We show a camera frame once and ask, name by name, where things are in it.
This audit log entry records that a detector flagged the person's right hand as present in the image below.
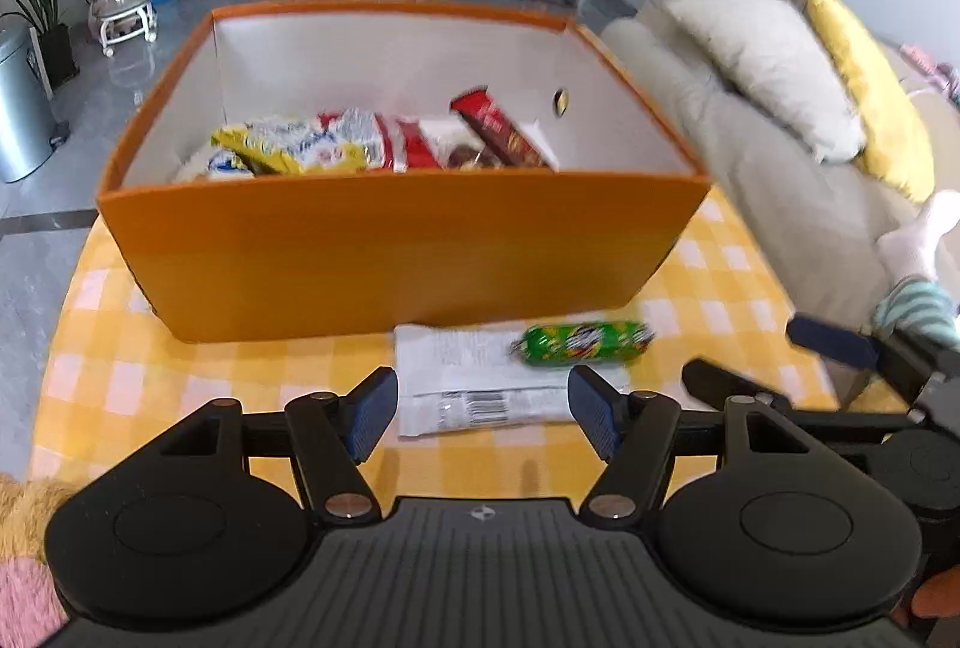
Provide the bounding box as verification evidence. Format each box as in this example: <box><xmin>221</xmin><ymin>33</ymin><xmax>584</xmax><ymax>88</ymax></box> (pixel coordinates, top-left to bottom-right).
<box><xmin>909</xmin><ymin>565</ymin><xmax>960</xmax><ymax>630</ymax></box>

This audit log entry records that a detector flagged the yellow white snack packet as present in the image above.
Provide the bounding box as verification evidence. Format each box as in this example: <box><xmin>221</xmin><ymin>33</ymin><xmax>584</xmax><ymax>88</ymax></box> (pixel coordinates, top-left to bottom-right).
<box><xmin>211</xmin><ymin>115</ymin><xmax>383</xmax><ymax>176</ymax></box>

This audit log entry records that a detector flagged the small round stool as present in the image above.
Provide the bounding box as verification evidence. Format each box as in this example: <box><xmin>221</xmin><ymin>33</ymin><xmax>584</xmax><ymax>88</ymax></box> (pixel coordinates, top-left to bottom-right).
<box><xmin>88</xmin><ymin>0</ymin><xmax>158</xmax><ymax>56</ymax></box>

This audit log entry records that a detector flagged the teal striped cloth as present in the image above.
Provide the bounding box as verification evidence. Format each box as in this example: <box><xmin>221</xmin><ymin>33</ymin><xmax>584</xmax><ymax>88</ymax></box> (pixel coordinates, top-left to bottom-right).
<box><xmin>872</xmin><ymin>277</ymin><xmax>960</xmax><ymax>349</ymax></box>

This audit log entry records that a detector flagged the pink cloth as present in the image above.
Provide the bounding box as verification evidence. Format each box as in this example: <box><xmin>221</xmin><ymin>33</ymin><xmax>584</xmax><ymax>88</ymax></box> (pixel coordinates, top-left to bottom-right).
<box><xmin>900</xmin><ymin>44</ymin><xmax>960</xmax><ymax>109</ymax></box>

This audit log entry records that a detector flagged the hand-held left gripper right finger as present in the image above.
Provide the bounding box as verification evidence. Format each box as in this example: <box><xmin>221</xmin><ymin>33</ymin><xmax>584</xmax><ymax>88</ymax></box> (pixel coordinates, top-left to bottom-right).
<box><xmin>568</xmin><ymin>363</ymin><xmax>818</xmax><ymax>520</ymax></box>

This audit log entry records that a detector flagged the orange cardboard box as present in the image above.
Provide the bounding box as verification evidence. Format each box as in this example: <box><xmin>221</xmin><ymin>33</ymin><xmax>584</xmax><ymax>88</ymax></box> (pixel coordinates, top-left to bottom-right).
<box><xmin>96</xmin><ymin>0</ymin><xmax>713</xmax><ymax>345</ymax></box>

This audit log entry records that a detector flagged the silver trash can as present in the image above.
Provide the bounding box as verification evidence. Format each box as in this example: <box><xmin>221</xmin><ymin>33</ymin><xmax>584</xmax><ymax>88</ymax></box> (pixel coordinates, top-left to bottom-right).
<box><xmin>0</xmin><ymin>14</ymin><xmax>70</xmax><ymax>184</ymax></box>

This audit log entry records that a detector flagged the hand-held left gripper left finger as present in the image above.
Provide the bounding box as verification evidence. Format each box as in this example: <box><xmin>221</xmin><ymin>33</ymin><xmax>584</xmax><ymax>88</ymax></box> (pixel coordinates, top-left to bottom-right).
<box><xmin>154</xmin><ymin>365</ymin><xmax>400</xmax><ymax>521</ymax></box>

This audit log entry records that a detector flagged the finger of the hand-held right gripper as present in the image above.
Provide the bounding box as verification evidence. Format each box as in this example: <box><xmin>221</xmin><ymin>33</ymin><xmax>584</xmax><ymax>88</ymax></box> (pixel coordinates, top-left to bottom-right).
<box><xmin>681</xmin><ymin>358</ymin><xmax>792</xmax><ymax>413</ymax></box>
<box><xmin>786</xmin><ymin>312</ymin><xmax>886</xmax><ymax>370</ymax></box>

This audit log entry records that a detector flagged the yellow pillow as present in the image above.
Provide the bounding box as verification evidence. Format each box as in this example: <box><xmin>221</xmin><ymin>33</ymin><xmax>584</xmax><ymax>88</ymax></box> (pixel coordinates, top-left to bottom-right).
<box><xmin>804</xmin><ymin>0</ymin><xmax>938</xmax><ymax>203</ymax></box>

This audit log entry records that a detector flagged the red chocolate bar packet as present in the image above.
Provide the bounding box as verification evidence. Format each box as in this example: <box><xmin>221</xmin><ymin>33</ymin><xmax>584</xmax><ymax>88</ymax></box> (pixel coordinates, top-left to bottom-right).
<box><xmin>450</xmin><ymin>87</ymin><xmax>560</xmax><ymax>169</ymax></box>

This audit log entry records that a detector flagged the yellow checked tablecloth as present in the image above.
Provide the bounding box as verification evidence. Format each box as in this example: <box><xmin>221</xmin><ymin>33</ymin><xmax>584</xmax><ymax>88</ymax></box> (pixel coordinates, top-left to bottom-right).
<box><xmin>30</xmin><ymin>183</ymin><xmax>908</xmax><ymax>506</ymax></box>

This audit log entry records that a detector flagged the green sausage snack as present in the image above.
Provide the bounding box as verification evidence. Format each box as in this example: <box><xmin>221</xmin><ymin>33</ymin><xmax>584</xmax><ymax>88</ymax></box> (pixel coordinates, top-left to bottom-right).
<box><xmin>510</xmin><ymin>320</ymin><xmax>655</xmax><ymax>370</ymax></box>

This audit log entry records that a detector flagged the red snack packet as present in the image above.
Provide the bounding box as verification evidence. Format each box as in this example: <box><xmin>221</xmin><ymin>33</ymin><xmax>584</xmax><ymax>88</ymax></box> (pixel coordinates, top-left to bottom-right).
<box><xmin>375</xmin><ymin>112</ymin><xmax>451</xmax><ymax>173</ymax></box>

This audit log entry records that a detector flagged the beige sofa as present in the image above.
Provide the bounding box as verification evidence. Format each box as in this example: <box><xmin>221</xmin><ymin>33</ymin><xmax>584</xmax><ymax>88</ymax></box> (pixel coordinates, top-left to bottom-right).
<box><xmin>600</xmin><ymin>0</ymin><xmax>960</xmax><ymax>349</ymax></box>

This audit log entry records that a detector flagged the cream pillow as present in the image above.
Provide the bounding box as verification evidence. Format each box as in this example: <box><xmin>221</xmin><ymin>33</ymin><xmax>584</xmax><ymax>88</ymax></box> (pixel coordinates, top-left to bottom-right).
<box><xmin>664</xmin><ymin>0</ymin><xmax>867</xmax><ymax>163</ymax></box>

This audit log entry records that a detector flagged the white blue snack packet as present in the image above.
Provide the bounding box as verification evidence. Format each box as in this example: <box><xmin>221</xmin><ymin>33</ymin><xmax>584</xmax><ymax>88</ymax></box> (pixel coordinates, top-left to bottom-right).
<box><xmin>176</xmin><ymin>147</ymin><xmax>256</xmax><ymax>181</ymax></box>

